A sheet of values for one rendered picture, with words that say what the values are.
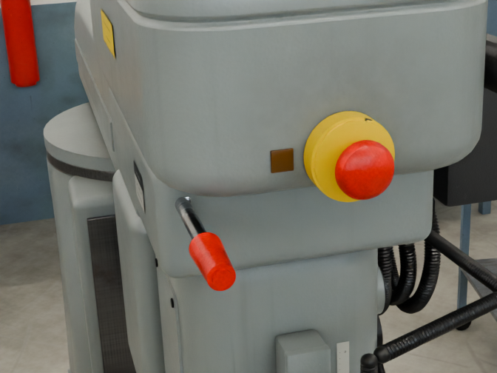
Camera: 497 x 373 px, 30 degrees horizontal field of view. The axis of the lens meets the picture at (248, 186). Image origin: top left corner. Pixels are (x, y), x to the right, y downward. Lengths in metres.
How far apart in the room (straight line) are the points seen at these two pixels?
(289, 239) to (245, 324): 0.10
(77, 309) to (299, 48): 0.82
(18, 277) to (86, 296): 3.39
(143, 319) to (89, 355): 0.35
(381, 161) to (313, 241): 0.19
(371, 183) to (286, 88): 0.09
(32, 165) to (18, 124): 0.25
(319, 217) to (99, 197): 0.54
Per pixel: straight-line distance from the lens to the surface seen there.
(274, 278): 0.81
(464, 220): 3.79
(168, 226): 0.73
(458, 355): 3.84
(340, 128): 0.61
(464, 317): 0.80
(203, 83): 0.61
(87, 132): 1.42
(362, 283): 0.85
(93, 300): 1.30
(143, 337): 1.04
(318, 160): 0.61
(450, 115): 0.67
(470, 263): 0.89
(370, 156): 0.59
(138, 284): 1.01
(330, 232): 0.77
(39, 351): 4.01
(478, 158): 1.19
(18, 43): 4.93
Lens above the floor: 1.97
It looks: 21 degrees down
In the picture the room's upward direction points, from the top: 3 degrees counter-clockwise
